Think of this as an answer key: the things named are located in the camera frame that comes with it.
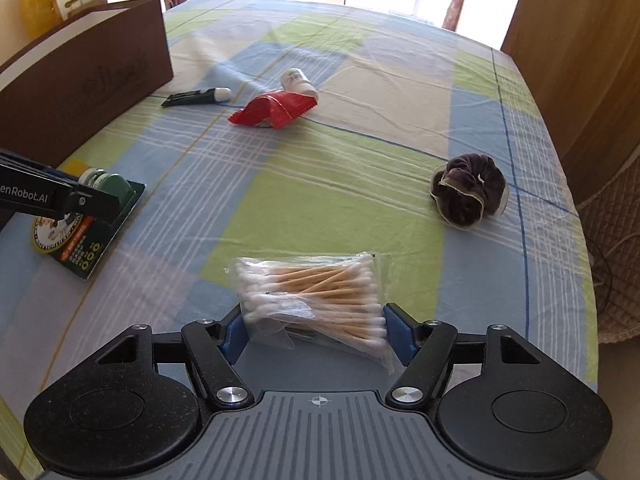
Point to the dark green tube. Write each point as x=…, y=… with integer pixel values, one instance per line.
x=198, y=97

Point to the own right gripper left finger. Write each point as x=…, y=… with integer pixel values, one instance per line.
x=212, y=348

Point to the brown storage box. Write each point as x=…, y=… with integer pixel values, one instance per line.
x=71, y=82

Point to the plaid bed sheet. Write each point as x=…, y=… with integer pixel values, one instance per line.
x=397, y=100

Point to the cotton swab bag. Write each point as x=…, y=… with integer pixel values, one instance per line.
x=333, y=300

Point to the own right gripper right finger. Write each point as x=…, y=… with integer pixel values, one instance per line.
x=424, y=350

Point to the beige quilted cushion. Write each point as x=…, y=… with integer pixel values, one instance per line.
x=610, y=220

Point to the wooden wardrobe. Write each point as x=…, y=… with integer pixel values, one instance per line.
x=580, y=60

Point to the white pill bottle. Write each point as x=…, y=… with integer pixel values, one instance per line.
x=294, y=80

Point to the green card blister pack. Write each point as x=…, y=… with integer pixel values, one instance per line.
x=78, y=242

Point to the red sachet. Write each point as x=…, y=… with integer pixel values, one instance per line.
x=275, y=109

